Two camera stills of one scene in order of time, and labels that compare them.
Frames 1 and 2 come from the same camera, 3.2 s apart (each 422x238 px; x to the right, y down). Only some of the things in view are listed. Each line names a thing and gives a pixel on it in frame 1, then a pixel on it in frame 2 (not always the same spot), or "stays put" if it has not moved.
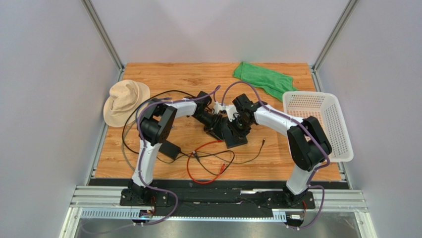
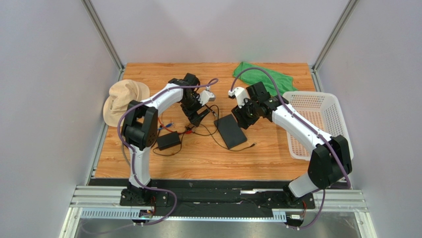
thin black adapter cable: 196,153 to 223,146
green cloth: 272,84 stays put
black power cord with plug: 194,152 to 186,127
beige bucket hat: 125,97 stays put
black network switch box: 231,140 stays put
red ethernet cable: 188,158 to 186,132
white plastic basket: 324,107 stays put
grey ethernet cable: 123,147 stays put
